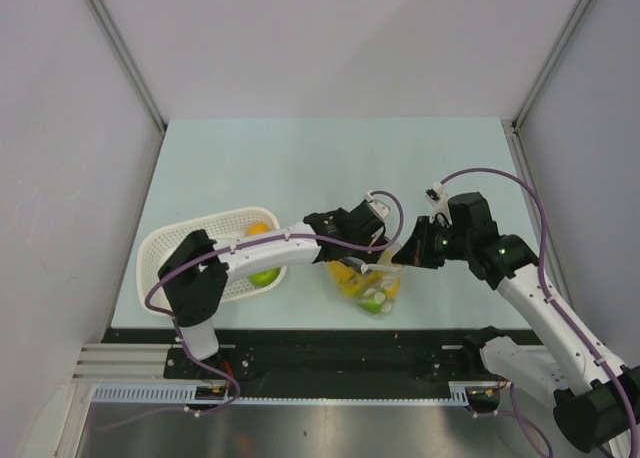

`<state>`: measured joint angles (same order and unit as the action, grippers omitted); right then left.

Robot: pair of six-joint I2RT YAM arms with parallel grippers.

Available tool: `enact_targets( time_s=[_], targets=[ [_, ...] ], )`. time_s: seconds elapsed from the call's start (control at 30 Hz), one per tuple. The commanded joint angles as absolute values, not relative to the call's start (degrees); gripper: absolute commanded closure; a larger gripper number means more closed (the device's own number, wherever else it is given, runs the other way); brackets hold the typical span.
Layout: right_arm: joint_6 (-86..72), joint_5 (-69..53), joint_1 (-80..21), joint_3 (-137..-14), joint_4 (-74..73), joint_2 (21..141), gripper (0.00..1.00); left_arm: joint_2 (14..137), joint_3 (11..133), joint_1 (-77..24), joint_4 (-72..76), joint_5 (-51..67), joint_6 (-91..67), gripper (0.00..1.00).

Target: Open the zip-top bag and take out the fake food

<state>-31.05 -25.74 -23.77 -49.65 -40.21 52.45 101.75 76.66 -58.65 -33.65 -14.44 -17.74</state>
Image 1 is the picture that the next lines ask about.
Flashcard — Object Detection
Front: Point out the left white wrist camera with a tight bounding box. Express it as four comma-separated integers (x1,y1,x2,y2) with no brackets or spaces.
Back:
363,192,390,221

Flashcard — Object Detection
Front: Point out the yellow fake bell pepper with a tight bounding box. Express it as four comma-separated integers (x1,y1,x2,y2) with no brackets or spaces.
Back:
327,261,356,286

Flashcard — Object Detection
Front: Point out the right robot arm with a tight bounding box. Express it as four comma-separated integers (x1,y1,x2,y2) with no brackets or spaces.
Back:
393,187,639,453

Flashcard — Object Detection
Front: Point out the yellow fake banana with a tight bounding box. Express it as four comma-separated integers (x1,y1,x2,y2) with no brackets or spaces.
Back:
338,274,369,299

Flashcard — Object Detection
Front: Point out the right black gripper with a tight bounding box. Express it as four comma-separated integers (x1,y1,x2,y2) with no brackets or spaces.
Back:
392,216,472,269

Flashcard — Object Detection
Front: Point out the left aluminium frame post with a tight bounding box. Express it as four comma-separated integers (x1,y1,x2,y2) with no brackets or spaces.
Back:
85,0,168,137

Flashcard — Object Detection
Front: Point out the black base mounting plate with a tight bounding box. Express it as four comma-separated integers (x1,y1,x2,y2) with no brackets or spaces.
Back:
102,327,509,397

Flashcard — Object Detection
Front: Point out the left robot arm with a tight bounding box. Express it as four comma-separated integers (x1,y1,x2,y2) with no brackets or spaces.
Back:
158,196,391,378

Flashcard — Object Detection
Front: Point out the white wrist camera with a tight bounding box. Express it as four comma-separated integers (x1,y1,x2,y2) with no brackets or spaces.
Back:
363,192,390,221
425,182,452,226

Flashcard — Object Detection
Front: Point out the small yellow fake lemon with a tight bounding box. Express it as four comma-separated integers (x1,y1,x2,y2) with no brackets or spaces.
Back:
382,279,401,300

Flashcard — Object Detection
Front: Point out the green fake lime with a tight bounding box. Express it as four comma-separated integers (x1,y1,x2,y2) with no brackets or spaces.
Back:
357,299,386,314

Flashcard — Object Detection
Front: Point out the aluminium frame post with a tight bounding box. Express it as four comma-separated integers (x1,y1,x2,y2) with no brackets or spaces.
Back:
85,0,168,137
509,0,596,133

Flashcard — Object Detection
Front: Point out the right aluminium frame post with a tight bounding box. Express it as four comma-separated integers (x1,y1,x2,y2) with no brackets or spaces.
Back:
509,0,596,133

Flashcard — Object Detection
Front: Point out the clear zip top bag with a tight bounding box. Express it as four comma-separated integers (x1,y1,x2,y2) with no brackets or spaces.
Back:
326,244,403,316

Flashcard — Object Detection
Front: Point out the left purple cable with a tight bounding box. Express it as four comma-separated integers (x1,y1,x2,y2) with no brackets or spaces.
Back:
144,190,405,379

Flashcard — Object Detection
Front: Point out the orange fake fruit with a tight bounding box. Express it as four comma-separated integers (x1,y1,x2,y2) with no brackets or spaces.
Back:
245,222,270,236

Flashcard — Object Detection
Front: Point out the green fake apple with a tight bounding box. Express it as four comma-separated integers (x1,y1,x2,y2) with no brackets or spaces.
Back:
248,268,280,288

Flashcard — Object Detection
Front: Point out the white slotted cable duct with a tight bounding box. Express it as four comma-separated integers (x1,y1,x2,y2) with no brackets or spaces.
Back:
91,383,499,408

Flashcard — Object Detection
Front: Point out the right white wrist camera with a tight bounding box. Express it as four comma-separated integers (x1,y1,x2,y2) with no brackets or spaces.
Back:
425,182,452,226

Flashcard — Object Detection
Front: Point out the purple cable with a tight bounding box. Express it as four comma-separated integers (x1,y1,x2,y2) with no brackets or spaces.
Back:
144,190,405,379
439,166,640,429

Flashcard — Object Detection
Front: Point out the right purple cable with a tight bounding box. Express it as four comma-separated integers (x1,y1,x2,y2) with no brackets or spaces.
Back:
439,166,640,429

